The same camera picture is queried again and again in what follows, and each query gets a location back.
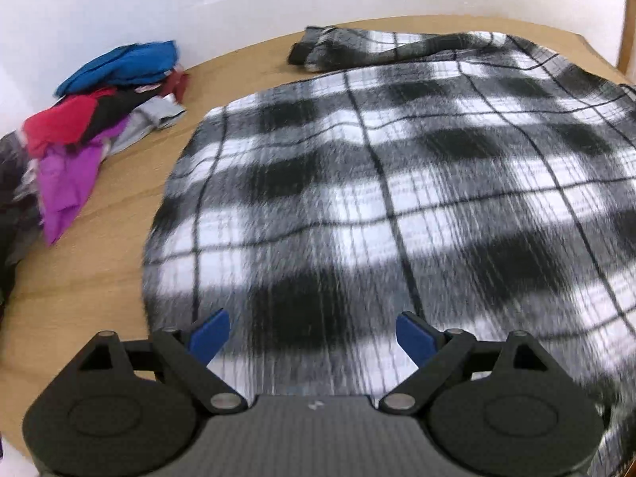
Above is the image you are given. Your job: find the black white plaid cloth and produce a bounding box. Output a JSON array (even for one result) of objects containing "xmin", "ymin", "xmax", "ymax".
[{"xmin": 141, "ymin": 25, "xmax": 636, "ymax": 477}]

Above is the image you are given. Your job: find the black garment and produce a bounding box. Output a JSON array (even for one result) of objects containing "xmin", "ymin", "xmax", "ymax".
[{"xmin": 74, "ymin": 84, "xmax": 166, "ymax": 146}]

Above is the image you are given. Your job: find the dark patterned garment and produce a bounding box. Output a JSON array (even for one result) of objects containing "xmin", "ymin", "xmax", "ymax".
[{"xmin": 0, "ymin": 130, "xmax": 45, "ymax": 321}]

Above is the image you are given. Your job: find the purple garment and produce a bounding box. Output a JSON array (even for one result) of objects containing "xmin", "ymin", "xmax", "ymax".
[{"xmin": 37, "ymin": 118, "xmax": 128, "ymax": 246}]

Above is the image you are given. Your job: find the grey garment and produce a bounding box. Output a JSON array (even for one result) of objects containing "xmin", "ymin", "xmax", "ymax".
[{"xmin": 106, "ymin": 96, "xmax": 186, "ymax": 156}]

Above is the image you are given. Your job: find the maroon garment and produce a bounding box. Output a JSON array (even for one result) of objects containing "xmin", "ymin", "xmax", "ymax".
[{"xmin": 158, "ymin": 70, "xmax": 190, "ymax": 103}]

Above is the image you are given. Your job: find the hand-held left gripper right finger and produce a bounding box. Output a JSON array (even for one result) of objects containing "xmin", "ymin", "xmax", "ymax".
[{"xmin": 380, "ymin": 310, "xmax": 548, "ymax": 415}]

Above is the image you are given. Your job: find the wooden door frame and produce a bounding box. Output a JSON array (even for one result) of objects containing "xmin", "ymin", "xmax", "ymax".
[{"xmin": 617, "ymin": 0, "xmax": 636, "ymax": 86}]

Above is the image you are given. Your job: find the red garment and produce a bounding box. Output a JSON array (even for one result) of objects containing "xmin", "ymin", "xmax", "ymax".
[{"xmin": 22, "ymin": 86, "xmax": 118, "ymax": 158}]

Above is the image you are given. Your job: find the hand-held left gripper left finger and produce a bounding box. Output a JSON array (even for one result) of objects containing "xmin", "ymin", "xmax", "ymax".
[{"xmin": 74, "ymin": 308, "xmax": 248, "ymax": 415}]

